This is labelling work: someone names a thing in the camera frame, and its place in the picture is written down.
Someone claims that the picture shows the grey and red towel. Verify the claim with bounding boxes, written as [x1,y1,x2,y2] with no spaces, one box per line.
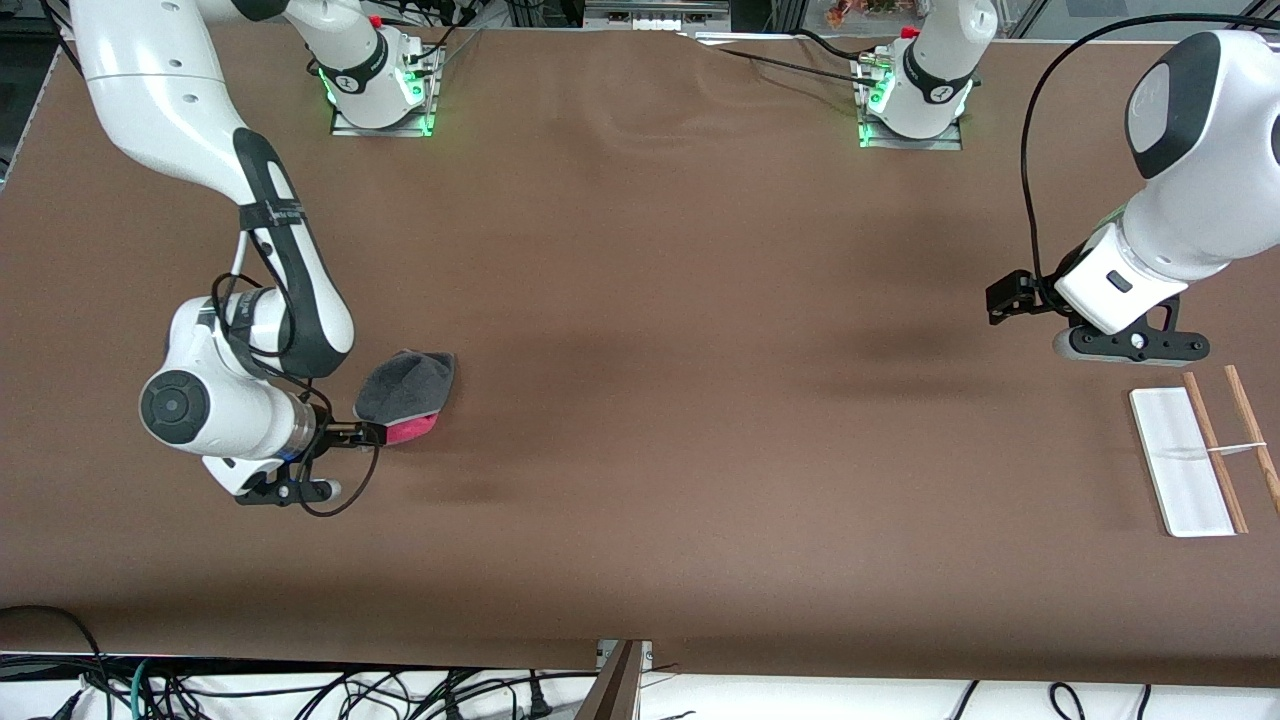
[355,349,457,448]

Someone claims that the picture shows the brown table cover sheet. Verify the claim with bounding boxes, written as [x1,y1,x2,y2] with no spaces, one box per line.
[0,18,1280,691]

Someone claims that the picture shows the orange tan background object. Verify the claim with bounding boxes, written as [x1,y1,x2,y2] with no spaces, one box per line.
[826,0,923,29]

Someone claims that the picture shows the dark brown beam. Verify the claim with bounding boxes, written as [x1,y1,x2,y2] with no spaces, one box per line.
[575,640,646,720]

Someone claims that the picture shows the white power strip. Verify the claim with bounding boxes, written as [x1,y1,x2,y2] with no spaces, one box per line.
[583,0,733,33]

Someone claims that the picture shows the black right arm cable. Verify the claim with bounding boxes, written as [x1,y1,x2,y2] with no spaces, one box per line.
[208,228,383,519]

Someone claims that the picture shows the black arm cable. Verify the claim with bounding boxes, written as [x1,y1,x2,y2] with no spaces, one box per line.
[208,228,383,519]
[1019,10,1280,306]

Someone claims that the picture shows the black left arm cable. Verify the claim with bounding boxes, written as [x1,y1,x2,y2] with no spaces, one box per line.
[1019,10,1280,306]

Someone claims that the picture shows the white rack base plate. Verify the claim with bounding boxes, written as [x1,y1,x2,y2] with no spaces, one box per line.
[1129,387,1237,539]

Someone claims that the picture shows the tangled black floor cables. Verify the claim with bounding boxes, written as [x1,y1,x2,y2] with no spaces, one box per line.
[150,668,601,720]

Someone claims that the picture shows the thick black table cable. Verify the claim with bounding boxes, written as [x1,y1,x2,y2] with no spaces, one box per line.
[793,27,876,66]

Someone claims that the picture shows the thin black table cable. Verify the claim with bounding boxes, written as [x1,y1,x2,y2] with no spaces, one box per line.
[680,33,883,91]

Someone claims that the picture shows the thick black floor cable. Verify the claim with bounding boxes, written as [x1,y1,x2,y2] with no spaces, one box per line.
[0,604,106,720]

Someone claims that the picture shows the aluminium frame structure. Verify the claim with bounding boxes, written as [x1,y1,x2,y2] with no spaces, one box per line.
[730,0,813,33]

